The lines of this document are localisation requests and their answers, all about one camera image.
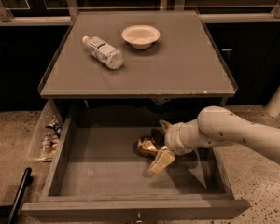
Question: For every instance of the grey cabinet with counter top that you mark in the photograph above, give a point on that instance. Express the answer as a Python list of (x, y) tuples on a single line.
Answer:
[(183, 63)]

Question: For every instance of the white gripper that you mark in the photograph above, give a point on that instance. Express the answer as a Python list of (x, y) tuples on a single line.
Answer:
[(173, 139)]

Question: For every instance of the open grey top drawer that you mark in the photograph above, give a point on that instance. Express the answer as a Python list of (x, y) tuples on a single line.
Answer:
[(97, 173)]

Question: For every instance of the white paper bowl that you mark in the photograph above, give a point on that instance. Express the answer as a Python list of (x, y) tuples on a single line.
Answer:
[(140, 36)]

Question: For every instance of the metal window frame rail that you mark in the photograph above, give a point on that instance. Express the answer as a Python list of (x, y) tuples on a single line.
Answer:
[(43, 12)]

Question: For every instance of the black bar on floor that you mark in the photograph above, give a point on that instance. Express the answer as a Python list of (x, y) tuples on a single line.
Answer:
[(25, 181)]

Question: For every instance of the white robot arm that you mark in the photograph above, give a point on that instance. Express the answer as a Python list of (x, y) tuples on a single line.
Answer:
[(215, 126)]

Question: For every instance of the clear plastic water bottle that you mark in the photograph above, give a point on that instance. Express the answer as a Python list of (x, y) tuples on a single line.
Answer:
[(103, 52)]

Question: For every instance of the crushed orange can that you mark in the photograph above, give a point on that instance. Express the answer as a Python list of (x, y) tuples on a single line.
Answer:
[(149, 145)]

